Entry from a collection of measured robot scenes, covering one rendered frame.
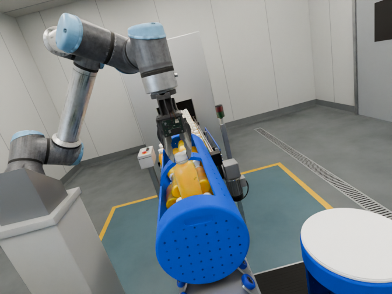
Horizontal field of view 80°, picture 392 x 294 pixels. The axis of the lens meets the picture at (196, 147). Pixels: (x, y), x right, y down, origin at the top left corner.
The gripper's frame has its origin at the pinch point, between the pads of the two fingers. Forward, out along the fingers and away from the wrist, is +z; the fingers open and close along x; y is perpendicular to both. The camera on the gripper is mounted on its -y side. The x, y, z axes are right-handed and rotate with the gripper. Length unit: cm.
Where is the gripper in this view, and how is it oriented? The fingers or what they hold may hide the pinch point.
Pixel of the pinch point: (180, 156)
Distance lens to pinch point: 71.7
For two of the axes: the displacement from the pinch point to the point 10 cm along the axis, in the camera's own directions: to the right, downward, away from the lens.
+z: 2.3, 9.2, 3.1
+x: 9.7, -2.5, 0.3
